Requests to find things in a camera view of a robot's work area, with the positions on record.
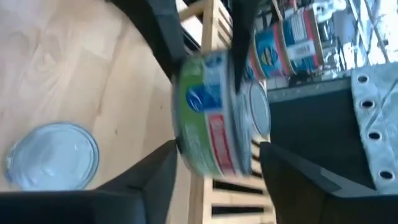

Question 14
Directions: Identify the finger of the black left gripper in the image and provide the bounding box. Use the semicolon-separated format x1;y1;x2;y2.
107;0;188;80
230;0;261;94

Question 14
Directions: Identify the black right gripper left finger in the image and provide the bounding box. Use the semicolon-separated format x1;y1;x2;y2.
0;139;179;224

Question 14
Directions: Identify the green label tuna can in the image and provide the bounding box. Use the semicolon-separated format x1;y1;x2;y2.
247;79;272;141
172;49;253;179
4;121;100;191

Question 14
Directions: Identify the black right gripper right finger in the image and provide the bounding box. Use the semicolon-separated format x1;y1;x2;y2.
259;141;398;224

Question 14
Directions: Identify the blue label gold-rim can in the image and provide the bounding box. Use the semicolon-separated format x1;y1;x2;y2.
253;23;285;80
245;46;261;82
278;6;326;75

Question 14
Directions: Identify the wooden slatted shelf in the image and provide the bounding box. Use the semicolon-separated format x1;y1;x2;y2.
178;0;277;224

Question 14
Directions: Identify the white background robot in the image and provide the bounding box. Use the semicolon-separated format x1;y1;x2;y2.
312;0;346;19

